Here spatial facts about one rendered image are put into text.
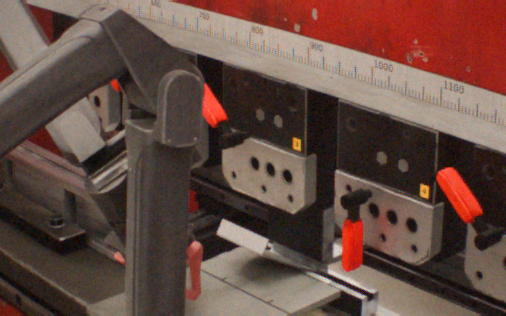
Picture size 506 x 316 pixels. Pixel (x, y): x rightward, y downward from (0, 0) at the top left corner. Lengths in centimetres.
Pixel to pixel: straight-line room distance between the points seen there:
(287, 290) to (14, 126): 53
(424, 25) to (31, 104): 43
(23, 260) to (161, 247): 75
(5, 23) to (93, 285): 55
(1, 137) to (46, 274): 77
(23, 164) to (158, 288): 89
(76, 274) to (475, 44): 84
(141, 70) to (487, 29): 35
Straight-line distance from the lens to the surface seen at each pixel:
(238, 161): 151
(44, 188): 198
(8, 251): 190
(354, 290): 150
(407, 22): 126
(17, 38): 136
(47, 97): 107
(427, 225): 131
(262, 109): 146
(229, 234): 149
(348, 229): 134
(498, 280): 126
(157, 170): 112
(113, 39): 107
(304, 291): 148
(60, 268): 184
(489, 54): 120
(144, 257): 114
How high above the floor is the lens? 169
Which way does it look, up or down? 22 degrees down
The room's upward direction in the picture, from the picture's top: straight up
